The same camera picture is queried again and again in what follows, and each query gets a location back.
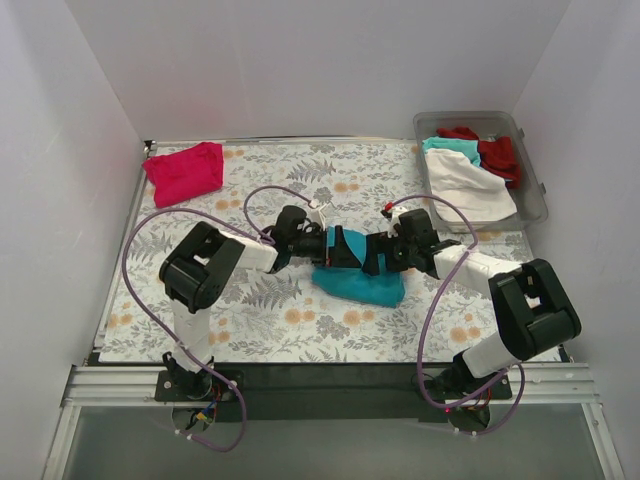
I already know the teal blue t shirt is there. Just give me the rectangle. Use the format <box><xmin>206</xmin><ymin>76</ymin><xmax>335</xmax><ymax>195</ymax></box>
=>
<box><xmin>312</xmin><ymin>225</ymin><xmax>406</xmax><ymax>307</ymax></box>

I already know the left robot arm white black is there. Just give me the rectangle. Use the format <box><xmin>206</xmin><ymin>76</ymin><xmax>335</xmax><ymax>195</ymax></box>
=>
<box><xmin>160</xmin><ymin>206</ymin><xmax>366</xmax><ymax>400</ymax></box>

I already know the light mint t shirt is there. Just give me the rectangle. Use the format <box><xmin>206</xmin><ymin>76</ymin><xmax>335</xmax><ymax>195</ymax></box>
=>
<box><xmin>422</xmin><ymin>136</ymin><xmax>481</xmax><ymax>167</ymax></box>

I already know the dark red t shirt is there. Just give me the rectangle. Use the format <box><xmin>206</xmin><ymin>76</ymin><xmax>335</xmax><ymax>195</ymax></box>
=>
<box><xmin>437</xmin><ymin>127</ymin><xmax>522</xmax><ymax>189</ymax></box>

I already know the white t shirt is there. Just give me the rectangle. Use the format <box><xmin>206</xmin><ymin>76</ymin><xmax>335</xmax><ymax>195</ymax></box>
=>
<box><xmin>424</xmin><ymin>148</ymin><xmax>517</xmax><ymax>223</ymax></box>

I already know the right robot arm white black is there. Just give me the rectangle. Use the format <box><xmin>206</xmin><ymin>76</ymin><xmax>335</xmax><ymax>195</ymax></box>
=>
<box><xmin>363</xmin><ymin>205</ymin><xmax>582</xmax><ymax>398</ymax></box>

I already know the folded pink t shirt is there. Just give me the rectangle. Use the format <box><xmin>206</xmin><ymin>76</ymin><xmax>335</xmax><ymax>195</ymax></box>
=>
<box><xmin>143</xmin><ymin>142</ymin><xmax>224</xmax><ymax>209</ymax></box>

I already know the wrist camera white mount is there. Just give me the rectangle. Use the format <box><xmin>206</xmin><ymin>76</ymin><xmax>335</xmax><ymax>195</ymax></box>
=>
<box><xmin>381</xmin><ymin>203</ymin><xmax>408</xmax><ymax>238</ymax></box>
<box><xmin>307</xmin><ymin>200</ymin><xmax>334</xmax><ymax>230</ymax></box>

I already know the aluminium frame rail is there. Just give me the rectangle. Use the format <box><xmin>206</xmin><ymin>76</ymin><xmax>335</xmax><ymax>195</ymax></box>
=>
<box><xmin>43</xmin><ymin>362</ymin><xmax>624</xmax><ymax>479</ymax></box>

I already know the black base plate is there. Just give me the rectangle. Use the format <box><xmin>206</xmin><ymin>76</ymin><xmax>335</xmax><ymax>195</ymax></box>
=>
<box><xmin>149</xmin><ymin>362</ymin><xmax>514</xmax><ymax>436</ymax></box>

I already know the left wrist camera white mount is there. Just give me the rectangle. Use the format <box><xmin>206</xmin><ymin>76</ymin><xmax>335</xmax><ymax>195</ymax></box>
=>
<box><xmin>307</xmin><ymin>200</ymin><xmax>334</xmax><ymax>230</ymax></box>

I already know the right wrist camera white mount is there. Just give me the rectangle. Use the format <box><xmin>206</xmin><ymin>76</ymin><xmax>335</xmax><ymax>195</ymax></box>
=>
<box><xmin>381</xmin><ymin>203</ymin><xmax>408</xmax><ymax>238</ymax></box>

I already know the clear plastic bin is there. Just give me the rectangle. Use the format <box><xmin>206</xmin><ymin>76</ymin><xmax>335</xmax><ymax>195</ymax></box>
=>
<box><xmin>413</xmin><ymin>110</ymin><xmax>548</xmax><ymax>231</ymax></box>

